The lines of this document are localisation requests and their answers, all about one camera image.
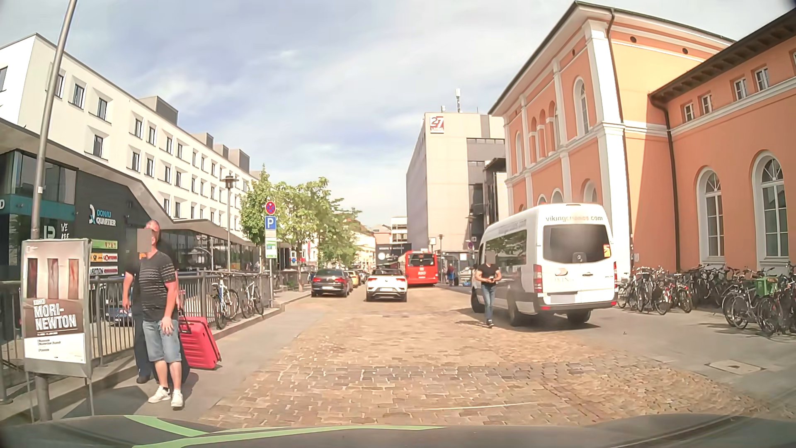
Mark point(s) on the grey metal railing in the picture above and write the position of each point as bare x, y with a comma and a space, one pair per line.
112, 311

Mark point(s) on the street lamp post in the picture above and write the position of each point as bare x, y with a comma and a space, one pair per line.
229, 218

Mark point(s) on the red bus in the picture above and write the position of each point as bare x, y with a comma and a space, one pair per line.
421, 267

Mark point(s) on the white car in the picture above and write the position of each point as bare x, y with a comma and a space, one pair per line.
387, 284

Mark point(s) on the orange building with white trim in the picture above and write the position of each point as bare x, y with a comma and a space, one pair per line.
684, 143

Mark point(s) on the beige tall building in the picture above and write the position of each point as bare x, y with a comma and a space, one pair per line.
444, 186

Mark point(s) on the grey lamp post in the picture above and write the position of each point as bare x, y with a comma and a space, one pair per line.
45, 155

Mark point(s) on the person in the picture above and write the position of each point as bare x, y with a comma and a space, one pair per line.
159, 298
488, 286
138, 348
451, 274

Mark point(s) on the road sign post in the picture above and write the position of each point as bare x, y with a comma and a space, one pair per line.
270, 242

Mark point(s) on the queue of cars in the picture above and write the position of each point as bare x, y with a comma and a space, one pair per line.
356, 276

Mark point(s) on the dark grey car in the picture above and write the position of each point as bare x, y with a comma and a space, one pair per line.
329, 282

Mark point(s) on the car's own bonnet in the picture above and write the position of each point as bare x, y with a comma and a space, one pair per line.
398, 435

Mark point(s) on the row of parked bicycles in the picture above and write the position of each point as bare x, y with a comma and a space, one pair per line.
715, 295

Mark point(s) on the white building with dark shopfronts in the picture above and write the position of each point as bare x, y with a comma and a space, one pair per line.
124, 174

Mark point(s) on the brown cobbled road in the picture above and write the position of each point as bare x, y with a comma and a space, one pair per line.
398, 354

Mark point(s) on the bicycle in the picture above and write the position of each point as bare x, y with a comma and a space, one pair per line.
222, 302
252, 297

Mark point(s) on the row of trees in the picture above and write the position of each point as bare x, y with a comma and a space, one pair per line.
305, 218

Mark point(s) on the grey paved pavement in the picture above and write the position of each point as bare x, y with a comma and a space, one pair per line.
249, 354

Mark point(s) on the white minibus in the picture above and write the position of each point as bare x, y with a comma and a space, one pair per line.
559, 261

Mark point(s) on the grey paved forecourt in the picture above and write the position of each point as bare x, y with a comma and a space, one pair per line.
703, 348

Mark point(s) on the poster board on pole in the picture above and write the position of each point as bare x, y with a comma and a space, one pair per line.
56, 305

